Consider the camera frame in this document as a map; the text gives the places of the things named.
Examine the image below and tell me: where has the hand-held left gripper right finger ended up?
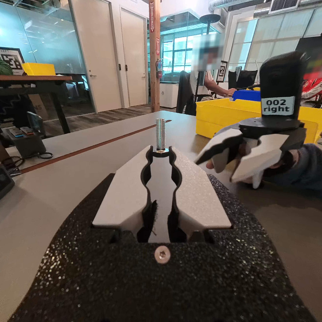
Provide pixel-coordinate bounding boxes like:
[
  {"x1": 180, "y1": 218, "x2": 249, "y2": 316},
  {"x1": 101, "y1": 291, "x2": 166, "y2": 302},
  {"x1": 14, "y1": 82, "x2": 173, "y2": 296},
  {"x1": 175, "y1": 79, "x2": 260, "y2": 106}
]
[{"x1": 169, "y1": 145, "x2": 232, "y2": 238}]

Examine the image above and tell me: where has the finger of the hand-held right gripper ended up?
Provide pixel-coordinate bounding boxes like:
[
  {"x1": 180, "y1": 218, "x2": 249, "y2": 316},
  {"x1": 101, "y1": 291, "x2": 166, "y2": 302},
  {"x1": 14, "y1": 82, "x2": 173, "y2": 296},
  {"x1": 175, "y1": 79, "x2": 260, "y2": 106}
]
[
  {"x1": 230, "y1": 135, "x2": 290, "y2": 189},
  {"x1": 194, "y1": 126, "x2": 244, "y2": 174}
]

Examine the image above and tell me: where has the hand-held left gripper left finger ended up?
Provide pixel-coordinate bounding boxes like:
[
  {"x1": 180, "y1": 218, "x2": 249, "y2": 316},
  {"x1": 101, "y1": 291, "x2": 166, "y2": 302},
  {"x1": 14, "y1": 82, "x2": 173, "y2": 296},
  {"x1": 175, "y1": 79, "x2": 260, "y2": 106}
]
[{"x1": 93, "y1": 145, "x2": 154, "y2": 235}]

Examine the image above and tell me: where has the silver hex bolt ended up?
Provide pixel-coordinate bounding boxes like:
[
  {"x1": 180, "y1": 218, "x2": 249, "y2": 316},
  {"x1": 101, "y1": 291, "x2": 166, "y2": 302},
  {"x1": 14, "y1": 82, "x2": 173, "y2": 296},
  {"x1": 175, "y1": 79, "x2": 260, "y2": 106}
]
[{"x1": 152, "y1": 118, "x2": 168, "y2": 154}]

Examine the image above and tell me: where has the person's right forearm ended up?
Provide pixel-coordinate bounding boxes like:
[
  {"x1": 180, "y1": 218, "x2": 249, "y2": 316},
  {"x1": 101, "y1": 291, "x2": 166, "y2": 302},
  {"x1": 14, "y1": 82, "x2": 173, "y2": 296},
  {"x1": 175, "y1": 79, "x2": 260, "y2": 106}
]
[{"x1": 270, "y1": 143, "x2": 322, "y2": 193}]

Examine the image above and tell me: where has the person's right hand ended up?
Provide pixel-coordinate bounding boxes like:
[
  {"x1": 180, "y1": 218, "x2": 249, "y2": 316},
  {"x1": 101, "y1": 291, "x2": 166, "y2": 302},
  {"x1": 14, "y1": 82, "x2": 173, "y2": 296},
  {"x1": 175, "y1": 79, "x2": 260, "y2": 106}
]
[{"x1": 263, "y1": 149, "x2": 302, "y2": 185}]

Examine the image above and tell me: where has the red white garment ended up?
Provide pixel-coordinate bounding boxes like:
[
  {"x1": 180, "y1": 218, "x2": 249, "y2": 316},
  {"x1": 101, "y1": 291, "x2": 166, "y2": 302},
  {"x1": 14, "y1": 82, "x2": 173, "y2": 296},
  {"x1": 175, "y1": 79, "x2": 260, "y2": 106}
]
[{"x1": 301, "y1": 77, "x2": 322, "y2": 107}]

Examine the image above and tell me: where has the black computer monitor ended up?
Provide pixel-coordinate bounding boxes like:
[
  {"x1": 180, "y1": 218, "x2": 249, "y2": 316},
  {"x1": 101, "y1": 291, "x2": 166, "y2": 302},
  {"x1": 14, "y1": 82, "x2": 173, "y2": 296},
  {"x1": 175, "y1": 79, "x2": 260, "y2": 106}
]
[{"x1": 236, "y1": 70, "x2": 258, "y2": 89}]

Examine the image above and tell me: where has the blue plastic bin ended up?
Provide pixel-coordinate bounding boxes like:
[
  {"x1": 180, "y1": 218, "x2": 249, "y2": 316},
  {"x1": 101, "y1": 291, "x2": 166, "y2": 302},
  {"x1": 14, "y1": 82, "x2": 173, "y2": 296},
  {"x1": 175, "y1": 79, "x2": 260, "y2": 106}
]
[{"x1": 232, "y1": 89, "x2": 261, "y2": 102}]

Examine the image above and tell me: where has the large yellow plastic bin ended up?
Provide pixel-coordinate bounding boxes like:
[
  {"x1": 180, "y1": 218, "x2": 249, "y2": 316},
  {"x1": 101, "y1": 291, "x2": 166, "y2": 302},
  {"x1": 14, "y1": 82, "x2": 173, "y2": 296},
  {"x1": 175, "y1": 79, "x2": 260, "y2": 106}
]
[{"x1": 196, "y1": 98, "x2": 321, "y2": 144}]

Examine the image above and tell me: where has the black white tag sign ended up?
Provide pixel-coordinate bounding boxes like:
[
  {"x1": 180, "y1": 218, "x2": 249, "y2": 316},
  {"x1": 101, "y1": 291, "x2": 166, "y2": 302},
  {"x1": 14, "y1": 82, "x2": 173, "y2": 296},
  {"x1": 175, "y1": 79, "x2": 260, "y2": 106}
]
[{"x1": 216, "y1": 60, "x2": 228, "y2": 83}]

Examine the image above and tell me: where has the ceiling air vent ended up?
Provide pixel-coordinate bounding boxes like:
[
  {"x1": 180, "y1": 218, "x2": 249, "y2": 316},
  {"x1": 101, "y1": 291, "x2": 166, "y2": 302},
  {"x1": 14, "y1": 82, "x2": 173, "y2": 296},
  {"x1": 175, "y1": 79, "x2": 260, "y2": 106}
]
[{"x1": 268, "y1": 0, "x2": 300, "y2": 14}]

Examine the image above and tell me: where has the dark office chair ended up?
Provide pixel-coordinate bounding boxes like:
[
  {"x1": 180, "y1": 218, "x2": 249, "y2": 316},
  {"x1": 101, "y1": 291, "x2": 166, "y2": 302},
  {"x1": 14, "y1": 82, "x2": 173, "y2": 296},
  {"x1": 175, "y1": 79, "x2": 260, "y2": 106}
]
[{"x1": 176, "y1": 70, "x2": 197, "y2": 116}]

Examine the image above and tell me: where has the white recycling cabinet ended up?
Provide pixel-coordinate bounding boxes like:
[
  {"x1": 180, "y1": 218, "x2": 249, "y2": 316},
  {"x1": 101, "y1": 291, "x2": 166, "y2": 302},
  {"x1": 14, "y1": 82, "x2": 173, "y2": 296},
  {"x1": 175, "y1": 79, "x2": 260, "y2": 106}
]
[{"x1": 160, "y1": 82, "x2": 179, "y2": 109}]

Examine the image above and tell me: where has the black floor lamp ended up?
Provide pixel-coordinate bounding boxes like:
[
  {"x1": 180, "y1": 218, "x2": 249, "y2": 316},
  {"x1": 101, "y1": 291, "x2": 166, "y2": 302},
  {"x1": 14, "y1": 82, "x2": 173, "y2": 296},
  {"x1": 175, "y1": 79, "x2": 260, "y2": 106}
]
[{"x1": 199, "y1": 14, "x2": 221, "y2": 36}]

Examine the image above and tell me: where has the black charging dock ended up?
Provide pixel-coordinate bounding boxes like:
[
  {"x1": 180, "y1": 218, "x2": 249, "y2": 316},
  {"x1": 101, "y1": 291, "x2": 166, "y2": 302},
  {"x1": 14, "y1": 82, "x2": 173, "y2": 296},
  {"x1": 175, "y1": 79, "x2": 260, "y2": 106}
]
[{"x1": 1, "y1": 126, "x2": 47, "y2": 158}]

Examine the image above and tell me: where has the black device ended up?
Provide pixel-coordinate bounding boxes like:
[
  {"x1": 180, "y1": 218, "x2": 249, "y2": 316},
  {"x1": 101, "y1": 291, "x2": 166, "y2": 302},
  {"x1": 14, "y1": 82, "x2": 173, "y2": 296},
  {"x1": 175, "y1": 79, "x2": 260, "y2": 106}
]
[{"x1": 0, "y1": 164, "x2": 15, "y2": 199}]

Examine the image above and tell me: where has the cardboard box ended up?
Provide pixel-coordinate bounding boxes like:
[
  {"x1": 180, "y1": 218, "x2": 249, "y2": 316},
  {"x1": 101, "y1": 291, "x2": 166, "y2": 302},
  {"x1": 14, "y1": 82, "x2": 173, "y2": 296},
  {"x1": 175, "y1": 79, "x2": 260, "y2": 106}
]
[{"x1": 28, "y1": 94, "x2": 49, "y2": 121}]

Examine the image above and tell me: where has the white door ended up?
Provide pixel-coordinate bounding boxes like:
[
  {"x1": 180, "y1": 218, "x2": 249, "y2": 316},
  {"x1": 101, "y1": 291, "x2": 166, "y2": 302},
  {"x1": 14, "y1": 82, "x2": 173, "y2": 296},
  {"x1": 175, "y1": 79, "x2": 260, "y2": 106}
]
[
  {"x1": 72, "y1": 0, "x2": 122, "y2": 113},
  {"x1": 120, "y1": 8, "x2": 149, "y2": 107}
]

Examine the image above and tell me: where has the dark wooden desk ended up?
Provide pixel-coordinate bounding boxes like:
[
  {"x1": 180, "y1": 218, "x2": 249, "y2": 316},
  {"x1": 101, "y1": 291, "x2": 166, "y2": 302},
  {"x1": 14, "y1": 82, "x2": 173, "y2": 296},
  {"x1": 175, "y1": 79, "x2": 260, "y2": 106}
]
[{"x1": 0, "y1": 74, "x2": 87, "y2": 135}]

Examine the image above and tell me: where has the green plant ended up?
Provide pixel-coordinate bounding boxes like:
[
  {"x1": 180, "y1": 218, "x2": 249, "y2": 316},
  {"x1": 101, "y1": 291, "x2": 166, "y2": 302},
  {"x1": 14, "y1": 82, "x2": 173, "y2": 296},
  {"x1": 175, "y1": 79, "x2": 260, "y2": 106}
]
[{"x1": 0, "y1": 59, "x2": 13, "y2": 76}]

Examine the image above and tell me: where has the black white tag poster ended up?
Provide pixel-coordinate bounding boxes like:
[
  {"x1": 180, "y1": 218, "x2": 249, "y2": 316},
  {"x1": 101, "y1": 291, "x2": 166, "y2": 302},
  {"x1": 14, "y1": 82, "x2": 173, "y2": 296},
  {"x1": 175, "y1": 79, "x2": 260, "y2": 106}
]
[{"x1": 0, "y1": 47, "x2": 25, "y2": 76}]

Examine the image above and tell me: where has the silver air duct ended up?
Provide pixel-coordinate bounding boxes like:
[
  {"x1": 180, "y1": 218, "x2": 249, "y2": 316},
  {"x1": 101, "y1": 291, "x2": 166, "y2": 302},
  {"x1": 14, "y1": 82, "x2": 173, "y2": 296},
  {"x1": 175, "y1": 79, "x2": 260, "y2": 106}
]
[{"x1": 209, "y1": 0, "x2": 270, "y2": 12}]

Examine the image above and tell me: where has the wooden post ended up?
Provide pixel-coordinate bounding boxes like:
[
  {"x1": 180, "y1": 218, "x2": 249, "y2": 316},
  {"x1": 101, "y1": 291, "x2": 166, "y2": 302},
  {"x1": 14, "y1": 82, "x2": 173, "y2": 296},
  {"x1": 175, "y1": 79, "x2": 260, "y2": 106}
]
[{"x1": 148, "y1": 0, "x2": 161, "y2": 113}]

